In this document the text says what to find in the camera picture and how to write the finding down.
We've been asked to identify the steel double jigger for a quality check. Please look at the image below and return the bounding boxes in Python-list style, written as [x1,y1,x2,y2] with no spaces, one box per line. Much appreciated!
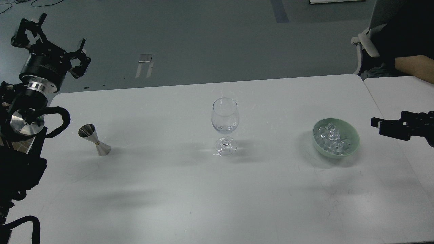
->
[78,124,111,156]

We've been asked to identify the green bowl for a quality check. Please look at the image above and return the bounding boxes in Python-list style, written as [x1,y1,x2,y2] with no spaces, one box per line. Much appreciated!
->
[311,118,361,160]

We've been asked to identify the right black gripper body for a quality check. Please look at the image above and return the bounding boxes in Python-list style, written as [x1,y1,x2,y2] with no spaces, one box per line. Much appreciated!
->
[421,115,434,148]

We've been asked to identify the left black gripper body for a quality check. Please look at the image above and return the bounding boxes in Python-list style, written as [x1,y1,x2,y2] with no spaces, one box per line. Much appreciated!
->
[19,52,72,93]

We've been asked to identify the clear wine glass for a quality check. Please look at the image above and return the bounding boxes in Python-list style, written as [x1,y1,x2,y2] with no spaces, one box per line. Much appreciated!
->
[211,97,240,156]

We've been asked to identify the person in black shirt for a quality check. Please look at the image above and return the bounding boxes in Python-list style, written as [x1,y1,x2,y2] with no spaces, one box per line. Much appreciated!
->
[360,0,434,83]

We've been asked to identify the black cable loop left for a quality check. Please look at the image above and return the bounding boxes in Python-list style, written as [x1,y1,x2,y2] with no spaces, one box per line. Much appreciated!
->
[0,216,41,244]

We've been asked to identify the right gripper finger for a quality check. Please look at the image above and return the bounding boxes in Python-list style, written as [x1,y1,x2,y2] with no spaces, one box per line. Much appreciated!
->
[378,121,424,141]
[371,111,434,128]

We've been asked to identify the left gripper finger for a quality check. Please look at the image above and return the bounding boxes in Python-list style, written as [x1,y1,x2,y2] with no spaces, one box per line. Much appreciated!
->
[11,13,48,53]
[64,38,91,79]

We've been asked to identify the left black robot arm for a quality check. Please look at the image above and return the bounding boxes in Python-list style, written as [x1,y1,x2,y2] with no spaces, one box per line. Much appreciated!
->
[1,13,91,224]

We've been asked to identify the white office chair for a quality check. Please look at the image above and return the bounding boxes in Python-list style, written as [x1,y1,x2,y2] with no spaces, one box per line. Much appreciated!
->
[351,0,407,75]

